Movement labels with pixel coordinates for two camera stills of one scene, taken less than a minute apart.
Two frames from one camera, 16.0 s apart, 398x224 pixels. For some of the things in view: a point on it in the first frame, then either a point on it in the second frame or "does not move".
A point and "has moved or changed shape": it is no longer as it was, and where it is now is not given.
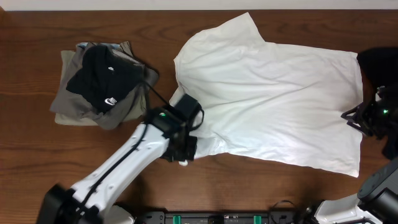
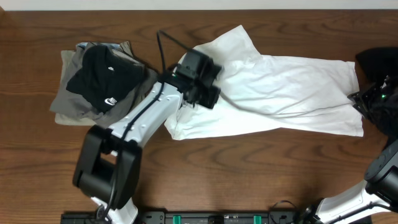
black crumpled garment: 380,66 does not move
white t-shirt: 272,101 has moved or changed shape
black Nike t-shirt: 106,78 does not move
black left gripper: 191,155 to 214,94
